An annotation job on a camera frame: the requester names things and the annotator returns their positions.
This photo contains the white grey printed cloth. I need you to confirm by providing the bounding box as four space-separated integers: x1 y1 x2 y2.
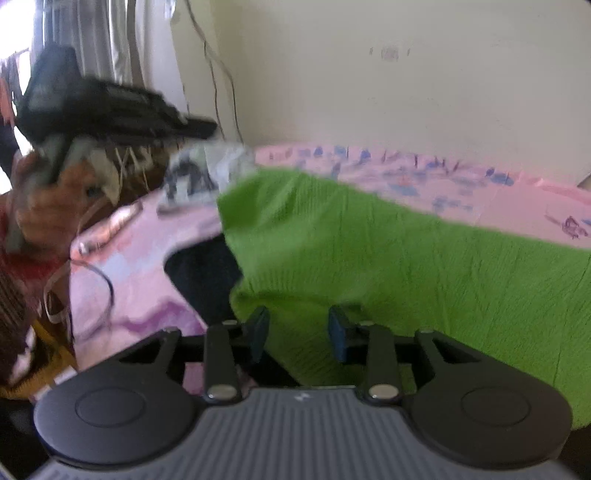
157 142 258 217

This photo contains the black wall cable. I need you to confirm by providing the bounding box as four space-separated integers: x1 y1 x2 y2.
203 41 245 146
185 0 223 139

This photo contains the green knitted garment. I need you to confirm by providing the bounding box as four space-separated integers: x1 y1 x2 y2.
217 168 591 431

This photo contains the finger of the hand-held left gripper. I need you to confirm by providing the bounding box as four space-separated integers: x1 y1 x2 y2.
174 117 219 140

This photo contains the pink printed bedsheet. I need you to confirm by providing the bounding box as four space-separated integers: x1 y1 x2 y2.
69 142 591 398

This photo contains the person's left hand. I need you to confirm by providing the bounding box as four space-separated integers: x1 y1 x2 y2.
11 148 122 254

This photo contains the grey curtain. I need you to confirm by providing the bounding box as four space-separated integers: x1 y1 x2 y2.
30 0 191 118

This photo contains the dark navy cloth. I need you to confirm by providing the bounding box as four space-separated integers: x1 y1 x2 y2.
164 235 301 389

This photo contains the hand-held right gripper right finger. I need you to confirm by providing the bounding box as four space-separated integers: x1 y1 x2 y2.
327 305 478 408

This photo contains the brown yellow patterned cloth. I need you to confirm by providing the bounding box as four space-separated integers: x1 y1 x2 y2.
0 265 80 401

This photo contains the person's left forearm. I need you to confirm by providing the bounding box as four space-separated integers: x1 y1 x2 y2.
0 203 70 305

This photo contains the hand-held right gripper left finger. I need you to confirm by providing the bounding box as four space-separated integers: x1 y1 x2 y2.
113 305 271 405

